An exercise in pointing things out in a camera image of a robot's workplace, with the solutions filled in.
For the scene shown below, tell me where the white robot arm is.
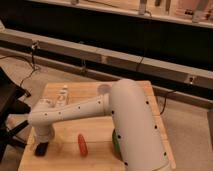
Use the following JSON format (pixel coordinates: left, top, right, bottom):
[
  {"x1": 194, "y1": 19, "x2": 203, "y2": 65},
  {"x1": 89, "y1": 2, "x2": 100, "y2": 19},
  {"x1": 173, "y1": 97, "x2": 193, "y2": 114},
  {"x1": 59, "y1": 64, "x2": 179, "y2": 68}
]
[{"x1": 28, "y1": 79, "x2": 172, "y2": 171}]

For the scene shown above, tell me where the white ceramic cup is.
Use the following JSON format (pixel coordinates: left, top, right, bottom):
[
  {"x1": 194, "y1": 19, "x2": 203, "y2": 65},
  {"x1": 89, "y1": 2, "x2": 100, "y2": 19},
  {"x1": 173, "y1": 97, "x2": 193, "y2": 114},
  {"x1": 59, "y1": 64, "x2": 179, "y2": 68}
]
[{"x1": 97, "y1": 84, "x2": 111, "y2": 94}]

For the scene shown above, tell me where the orange carrot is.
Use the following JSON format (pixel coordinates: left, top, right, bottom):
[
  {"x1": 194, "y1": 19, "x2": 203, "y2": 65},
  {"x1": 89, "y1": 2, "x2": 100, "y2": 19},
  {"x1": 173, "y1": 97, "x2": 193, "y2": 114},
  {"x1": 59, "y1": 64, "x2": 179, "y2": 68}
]
[{"x1": 78, "y1": 134, "x2": 88, "y2": 157}]

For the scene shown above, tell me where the white tube bottle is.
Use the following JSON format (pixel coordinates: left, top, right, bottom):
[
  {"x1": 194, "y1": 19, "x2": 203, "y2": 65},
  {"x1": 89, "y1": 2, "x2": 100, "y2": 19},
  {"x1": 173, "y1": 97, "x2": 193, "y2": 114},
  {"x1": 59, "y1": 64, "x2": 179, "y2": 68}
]
[{"x1": 55, "y1": 85, "x2": 69, "y2": 107}]

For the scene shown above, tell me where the black office chair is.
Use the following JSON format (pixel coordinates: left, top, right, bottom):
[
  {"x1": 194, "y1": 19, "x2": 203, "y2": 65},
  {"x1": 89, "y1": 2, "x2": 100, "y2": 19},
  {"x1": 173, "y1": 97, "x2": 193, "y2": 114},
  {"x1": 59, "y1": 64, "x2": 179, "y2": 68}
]
[{"x1": 0, "y1": 67, "x2": 31, "y2": 162}]

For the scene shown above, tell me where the green bowl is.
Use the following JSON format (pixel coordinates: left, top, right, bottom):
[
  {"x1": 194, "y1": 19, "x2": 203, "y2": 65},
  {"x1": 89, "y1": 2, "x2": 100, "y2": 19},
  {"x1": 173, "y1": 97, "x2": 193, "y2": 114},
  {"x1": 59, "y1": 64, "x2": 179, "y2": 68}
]
[{"x1": 112, "y1": 129, "x2": 121, "y2": 157}]

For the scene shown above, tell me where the black cable on floor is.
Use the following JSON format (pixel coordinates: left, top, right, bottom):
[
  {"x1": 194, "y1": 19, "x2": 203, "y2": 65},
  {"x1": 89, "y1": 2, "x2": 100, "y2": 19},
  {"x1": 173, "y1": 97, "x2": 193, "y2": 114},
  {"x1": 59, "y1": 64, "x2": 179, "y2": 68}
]
[{"x1": 0, "y1": 44, "x2": 41, "y2": 88}]

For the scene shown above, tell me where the black cable right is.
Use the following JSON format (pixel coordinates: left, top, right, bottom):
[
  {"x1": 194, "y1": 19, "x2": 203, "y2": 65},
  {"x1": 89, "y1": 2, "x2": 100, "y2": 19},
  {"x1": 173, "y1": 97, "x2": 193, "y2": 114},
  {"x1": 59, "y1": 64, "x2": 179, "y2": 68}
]
[{"x1": 159, "y1": 89, "x2": 188, "y2": 116}]

